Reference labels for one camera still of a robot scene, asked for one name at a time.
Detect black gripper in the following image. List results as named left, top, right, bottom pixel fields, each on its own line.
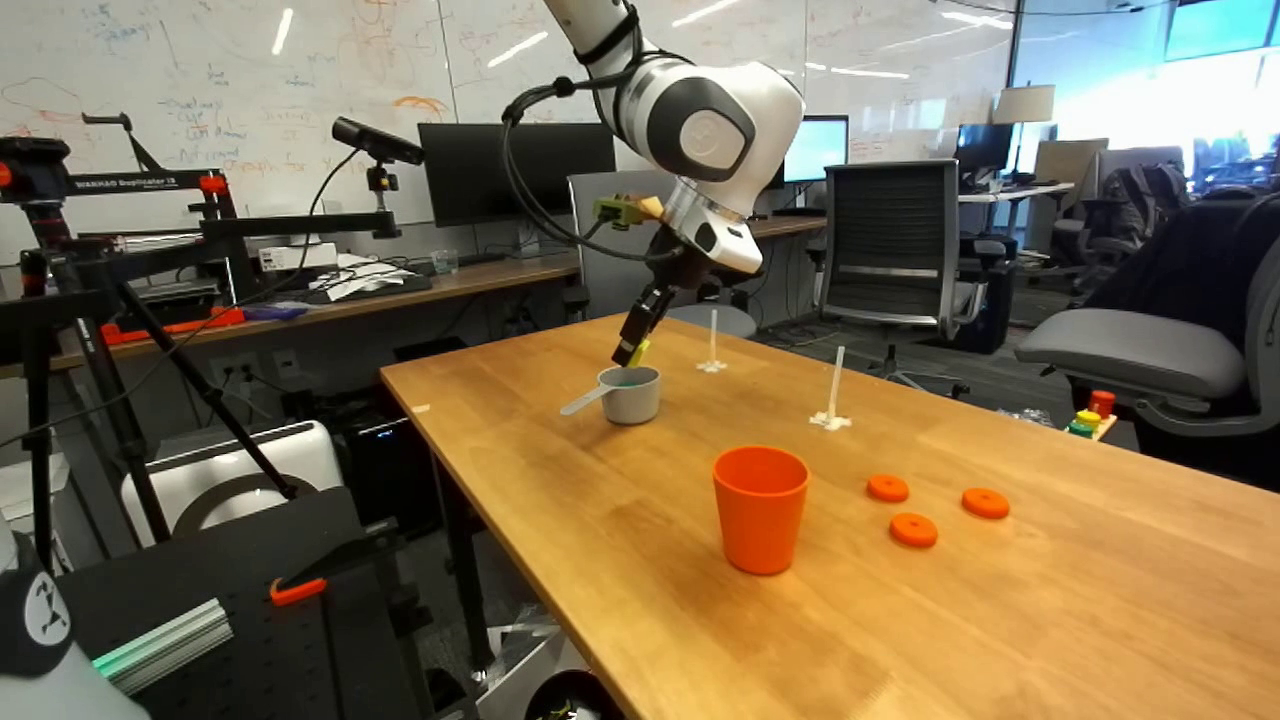
left=610, top=245, right=754, bottom=373

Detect grey measuring cup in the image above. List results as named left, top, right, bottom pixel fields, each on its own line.
left=561, top=363, right=670, bottom=433

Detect orange plastic cup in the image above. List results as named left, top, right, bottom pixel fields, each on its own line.
left=710, top=443, right=818, bottom=581

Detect white peg stand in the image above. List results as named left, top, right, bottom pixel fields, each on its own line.
left=807, top=342, right=855, bottom=435
left=694, top=305, right=734, bottom=377

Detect long wooden desk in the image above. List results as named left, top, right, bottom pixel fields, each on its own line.
left=52, top=213, right=832, bottom=377

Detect large black monitor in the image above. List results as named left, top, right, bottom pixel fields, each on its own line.
left=418, top=118, right=620, bottom=232

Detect monitor with white screen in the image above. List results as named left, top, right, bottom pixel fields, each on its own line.
left=786, top=111, right=852, bottom=191

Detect black mesh office chair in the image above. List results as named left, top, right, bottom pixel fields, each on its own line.
left=818, top=154, right=1016, bottom=354

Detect black box beside table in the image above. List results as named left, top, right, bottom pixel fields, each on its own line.
left=315, top=377, right=453, bottom=535

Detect white papers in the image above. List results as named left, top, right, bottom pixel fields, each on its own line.
left=306, top=259, right=420, bottom=305

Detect black clamp with orange tip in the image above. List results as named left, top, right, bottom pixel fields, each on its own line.
left=265, top=515, right=406, bottom=610

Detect lamp with white shade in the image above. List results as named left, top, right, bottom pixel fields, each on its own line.
left=994, top=81, right=1061, bottom=130

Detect colourful stacking toy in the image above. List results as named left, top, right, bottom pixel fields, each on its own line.
left=1066, top=388, right=1122, bottom=443

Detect orange flat tool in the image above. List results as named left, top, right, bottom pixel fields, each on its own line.
left=97, top=305, right=252, bottom=351

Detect dark cart platform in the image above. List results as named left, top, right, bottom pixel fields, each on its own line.
left=56, top=483, right=434, bottom=720

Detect black tripod rig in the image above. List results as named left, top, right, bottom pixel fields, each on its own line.
left=0, top=111, right=406, bottom=574

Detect dark draped cover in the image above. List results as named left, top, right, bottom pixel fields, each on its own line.
left=1086, top=183, right=1280, bottom=324

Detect silver bar with green light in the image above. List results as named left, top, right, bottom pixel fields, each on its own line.
left=90, top=595, right=235, bottom=696

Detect black cap with logo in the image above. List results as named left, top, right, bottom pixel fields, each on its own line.
left=0, top=555, right=78, bottom=681

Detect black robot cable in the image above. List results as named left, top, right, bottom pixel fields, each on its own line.
left=497, top=71, right=697, bottom=266

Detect black camera on stand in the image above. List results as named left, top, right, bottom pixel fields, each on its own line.
left=297, top=111, right=434, bottom=271

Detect white box with dark ring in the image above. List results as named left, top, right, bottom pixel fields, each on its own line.
left=118, top=414, right=350, bottom=551

